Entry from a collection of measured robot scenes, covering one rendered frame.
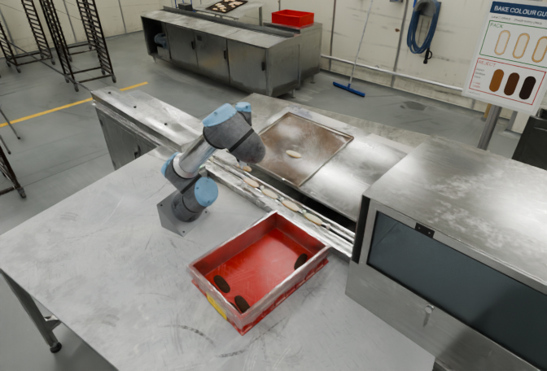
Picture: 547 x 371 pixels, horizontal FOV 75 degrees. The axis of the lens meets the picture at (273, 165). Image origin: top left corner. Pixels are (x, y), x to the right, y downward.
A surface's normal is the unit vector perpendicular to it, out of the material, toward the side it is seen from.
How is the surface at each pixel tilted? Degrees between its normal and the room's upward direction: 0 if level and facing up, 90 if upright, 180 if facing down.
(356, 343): 0
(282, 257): 0
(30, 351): 0
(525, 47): 90
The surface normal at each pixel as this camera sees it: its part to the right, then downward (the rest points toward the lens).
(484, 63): -0.74, 0.38
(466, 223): -0.01, -0.83
